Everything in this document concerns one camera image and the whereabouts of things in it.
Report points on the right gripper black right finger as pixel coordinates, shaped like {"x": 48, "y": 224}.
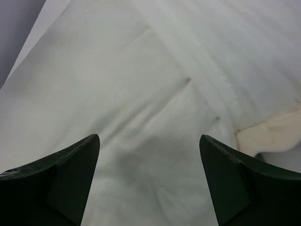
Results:
{"x": 248, "y": 192}

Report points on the grey and cream pillowcase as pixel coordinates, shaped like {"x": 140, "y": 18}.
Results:
{"x": 246, "y": 56}

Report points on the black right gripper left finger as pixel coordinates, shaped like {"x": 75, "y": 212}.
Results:
{"x": 51, "y": 191}

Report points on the white pillow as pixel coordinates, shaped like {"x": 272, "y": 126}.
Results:
{"x": 101, "y": 69}

